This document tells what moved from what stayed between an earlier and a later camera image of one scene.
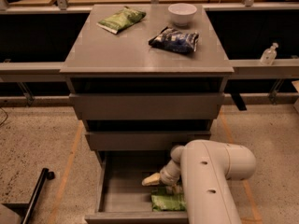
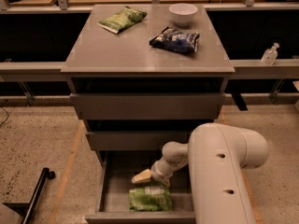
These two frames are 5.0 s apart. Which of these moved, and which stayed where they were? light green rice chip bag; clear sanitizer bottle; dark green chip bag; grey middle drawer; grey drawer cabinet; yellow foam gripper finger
Moved: light green rice chip bag; yellow foam gripper finger
Stayed: grey drawer cabinet; dark green chip bag; clear sanitizer bottle; grey middle drawer
